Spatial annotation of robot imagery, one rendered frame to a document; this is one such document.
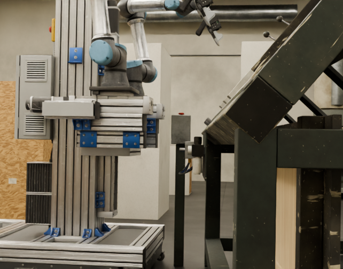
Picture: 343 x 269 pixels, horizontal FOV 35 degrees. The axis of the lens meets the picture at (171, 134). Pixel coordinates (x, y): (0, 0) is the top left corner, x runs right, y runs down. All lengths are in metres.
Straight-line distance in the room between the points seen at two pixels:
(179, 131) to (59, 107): 0.86
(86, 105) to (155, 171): 2.72
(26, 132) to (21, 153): 1.55
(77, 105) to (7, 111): 2.02
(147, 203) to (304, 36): 4.27
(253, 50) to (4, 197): 3.66
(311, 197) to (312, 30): 0.43
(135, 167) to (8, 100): 1.46
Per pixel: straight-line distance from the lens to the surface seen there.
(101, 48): 2.74
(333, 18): 1.31
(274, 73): 1.26
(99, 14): 2.81
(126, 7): 3.47
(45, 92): 3.09
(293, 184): 1.76
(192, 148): 2.70
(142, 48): 3.52
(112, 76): 2.85
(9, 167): 4.71
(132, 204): 5.44
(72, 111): 2.76
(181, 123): 3.32
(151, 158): 5.38
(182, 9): 2.68
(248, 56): 6.91
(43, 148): 4.58
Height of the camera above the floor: 0.75
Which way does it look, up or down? 1 degrees up
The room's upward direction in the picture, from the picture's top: 1 degrees clockwise
